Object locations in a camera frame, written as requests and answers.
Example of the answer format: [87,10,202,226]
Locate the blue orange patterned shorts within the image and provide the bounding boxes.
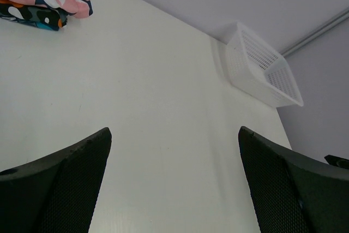
[16,20,60,31]

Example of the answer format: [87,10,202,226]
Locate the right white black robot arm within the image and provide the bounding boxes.
[324,155,349,170]

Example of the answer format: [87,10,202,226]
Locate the white perforated plastic basket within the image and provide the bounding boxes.
[224,22,304,108]

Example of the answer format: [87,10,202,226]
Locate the orange camouflage shorts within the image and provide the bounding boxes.
[1,0,68,28]

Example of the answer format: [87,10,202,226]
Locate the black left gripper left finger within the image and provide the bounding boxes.
[1,127,112,232]

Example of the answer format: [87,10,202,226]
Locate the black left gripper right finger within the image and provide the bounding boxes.
[238,127,348,232]

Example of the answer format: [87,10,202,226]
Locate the right aluminium frame post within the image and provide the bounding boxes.
[281,8,348,57]

